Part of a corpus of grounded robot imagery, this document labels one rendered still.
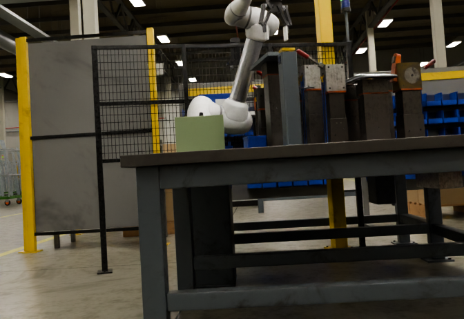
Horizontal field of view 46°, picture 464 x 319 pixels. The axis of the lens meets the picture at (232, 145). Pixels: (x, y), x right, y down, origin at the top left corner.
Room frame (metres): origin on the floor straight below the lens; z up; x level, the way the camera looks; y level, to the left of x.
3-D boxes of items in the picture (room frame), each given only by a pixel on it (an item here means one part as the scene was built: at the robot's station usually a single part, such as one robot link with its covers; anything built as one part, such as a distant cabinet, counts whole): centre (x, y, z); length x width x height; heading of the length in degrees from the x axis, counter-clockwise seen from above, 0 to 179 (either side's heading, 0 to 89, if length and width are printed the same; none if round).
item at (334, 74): (2.39, -0.44, 0.88); 0.12 x 0.07 x 0.36; 101
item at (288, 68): (2.46, -0.27, 0.92); 0.08 x 0.08 x 0.44; 11
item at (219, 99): (3.81, 0.06, 1.10); 0.30 x 0.17 x 0.13; 98
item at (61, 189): (5.10, 1.30, 1.00); 1.34 x 0.14 x 2.00; 88
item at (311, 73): (2.65, -0.39, 0.90); 0.13 x 0.08 x 0.41; 101
